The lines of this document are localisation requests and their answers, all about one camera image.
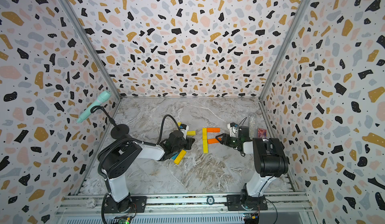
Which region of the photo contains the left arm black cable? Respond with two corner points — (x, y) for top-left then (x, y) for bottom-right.
(97, 114), (181, 176)

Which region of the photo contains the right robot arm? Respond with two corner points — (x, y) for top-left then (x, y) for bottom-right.
(216, 123), (289, 212)

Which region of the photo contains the red playing card box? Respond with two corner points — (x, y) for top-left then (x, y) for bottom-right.
(257, 128), (268, 139)

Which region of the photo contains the orange block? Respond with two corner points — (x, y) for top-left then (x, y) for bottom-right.
(206, 128), (221, 133)

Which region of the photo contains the glitter filled clear tube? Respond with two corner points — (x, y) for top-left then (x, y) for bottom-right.
(249, 113), (257, 139)

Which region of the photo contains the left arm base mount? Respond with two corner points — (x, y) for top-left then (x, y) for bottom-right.
(102, 196), (147, 214)

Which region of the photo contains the mint green microphone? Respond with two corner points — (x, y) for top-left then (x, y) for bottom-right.
(77, 91), (111, 123)

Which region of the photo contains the orange block diagonal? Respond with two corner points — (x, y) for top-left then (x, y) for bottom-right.
(207, 139), (219, 144)

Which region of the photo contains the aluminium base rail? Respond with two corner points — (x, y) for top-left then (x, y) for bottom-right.
(53, 192), (317, 224)

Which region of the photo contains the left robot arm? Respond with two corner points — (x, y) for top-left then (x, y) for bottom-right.
(97, 130), (195, 203)

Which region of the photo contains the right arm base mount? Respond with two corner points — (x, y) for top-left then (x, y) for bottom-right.
(225, 194), (268, 212)

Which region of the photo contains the black microphone stand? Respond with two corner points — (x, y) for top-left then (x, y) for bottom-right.
(91, 106), (129, 140)

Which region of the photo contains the yellow block bottom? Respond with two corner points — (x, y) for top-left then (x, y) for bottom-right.
(174, 150), (186, 165)

